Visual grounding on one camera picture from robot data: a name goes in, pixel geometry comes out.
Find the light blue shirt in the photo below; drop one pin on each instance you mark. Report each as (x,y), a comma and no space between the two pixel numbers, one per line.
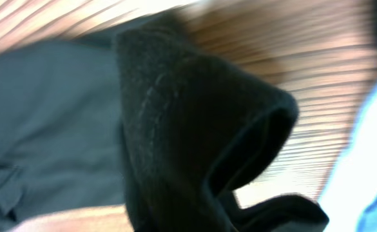
(350,196)

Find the black t-shirt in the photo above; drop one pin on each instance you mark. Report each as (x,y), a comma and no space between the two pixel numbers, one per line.
(137,114)

